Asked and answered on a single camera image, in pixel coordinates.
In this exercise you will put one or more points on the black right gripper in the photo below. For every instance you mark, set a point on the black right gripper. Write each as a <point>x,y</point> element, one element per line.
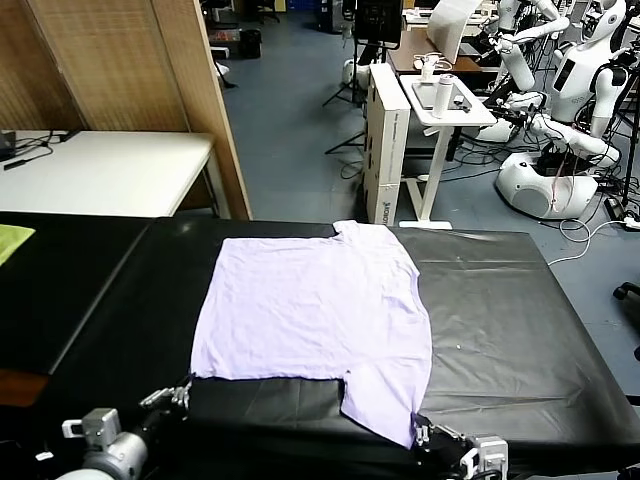
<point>442,450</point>

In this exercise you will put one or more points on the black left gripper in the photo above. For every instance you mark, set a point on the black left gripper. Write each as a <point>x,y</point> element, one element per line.
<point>162,422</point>

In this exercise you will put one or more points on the lavender t-shirt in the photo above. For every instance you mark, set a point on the lavender t-shirt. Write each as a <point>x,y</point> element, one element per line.
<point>310,310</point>

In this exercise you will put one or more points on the white humanoid robot raised arm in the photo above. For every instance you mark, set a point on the white humanoid robot raised arm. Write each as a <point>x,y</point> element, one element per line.
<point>520,55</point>

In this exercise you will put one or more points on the large black table cover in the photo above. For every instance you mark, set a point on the large black table cover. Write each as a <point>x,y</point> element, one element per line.
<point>500,325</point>

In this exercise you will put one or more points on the narrow black table cover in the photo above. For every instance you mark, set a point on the narrow black table cover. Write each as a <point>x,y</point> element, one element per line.
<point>50,300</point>

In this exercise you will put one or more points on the yellow-green cloth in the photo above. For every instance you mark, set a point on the yellow-green cloth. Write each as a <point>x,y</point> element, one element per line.
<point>12,240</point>

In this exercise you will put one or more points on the white rectangular table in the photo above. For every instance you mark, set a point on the white rectangular table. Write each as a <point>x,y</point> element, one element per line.
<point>110,170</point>

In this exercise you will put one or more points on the black office chair base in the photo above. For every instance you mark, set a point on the black office chair base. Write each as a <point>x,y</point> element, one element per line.
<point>629,295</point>

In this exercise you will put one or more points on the slim black bar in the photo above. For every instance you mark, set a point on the slim black bar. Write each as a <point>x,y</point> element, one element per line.
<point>25,161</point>

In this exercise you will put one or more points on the white height-adjustable desk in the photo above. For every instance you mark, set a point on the white height-adjustable desk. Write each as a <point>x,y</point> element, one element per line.
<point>440,150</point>

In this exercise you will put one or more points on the tall cardboard box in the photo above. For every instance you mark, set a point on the tall cardboard box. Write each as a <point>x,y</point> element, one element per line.
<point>385,140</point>

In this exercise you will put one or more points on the black box device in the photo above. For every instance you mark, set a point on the black box device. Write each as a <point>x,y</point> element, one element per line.
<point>6,144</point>

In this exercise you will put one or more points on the small black desk gadget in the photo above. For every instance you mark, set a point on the small black desk gadget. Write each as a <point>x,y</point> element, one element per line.
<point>462,102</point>

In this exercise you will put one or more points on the white thermos bottle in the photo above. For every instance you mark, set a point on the white thermos bottle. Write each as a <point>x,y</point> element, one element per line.
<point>443,97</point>

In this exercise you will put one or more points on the wooden folding screen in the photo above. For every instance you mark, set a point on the wooden folding screen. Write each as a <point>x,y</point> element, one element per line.
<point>130,60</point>

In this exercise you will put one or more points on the grey tablet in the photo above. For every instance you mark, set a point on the grey tablet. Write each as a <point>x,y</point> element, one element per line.
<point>424,95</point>

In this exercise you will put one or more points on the black tripod stand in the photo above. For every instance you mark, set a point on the black tripod stand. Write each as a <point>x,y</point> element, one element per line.
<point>350,85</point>

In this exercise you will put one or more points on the black waste bin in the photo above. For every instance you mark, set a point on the black waste bin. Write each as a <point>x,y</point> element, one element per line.
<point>250,44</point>

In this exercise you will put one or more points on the white humanoid robot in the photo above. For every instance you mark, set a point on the white humanoid robot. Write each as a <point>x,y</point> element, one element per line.
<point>575,100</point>

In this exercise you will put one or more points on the small white desk gadget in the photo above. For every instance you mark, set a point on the small white desk gadget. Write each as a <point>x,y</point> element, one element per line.
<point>427,65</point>

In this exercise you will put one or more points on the brown wooden desk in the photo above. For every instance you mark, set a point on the brown wooden desk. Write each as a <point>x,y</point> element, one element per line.
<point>435,60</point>

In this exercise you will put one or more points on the white curved panel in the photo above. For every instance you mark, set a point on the white curved panel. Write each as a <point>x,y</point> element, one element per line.
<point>450,25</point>

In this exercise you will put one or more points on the black monitor on stand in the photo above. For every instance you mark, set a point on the black monitor on stand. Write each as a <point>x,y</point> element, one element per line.
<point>377,20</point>

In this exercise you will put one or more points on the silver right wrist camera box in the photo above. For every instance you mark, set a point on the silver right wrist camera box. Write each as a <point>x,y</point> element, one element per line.
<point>487,452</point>

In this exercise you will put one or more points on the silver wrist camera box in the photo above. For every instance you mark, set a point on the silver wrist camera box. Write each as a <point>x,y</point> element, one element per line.
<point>487,452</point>
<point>92,424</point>

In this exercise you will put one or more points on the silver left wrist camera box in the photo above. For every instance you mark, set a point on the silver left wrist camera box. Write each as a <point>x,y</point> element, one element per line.
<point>92,424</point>

